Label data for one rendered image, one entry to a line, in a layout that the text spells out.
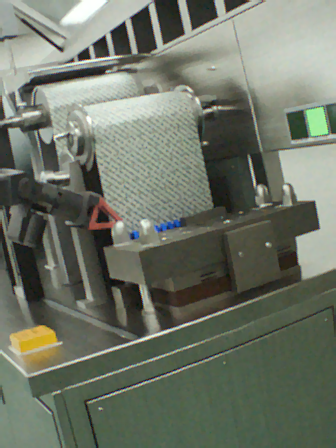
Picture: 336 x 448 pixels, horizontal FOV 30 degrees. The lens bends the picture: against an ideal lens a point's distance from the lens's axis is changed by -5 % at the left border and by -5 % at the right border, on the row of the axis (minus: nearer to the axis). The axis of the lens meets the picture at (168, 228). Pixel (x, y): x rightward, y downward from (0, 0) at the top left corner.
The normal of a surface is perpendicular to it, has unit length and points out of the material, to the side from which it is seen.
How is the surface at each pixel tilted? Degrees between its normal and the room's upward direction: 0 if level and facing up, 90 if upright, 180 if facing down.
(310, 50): 90
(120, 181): 90
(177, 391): 90
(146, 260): 90
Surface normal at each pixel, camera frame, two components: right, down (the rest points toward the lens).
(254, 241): 0.45, 0.01
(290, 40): -0.86, 0.24
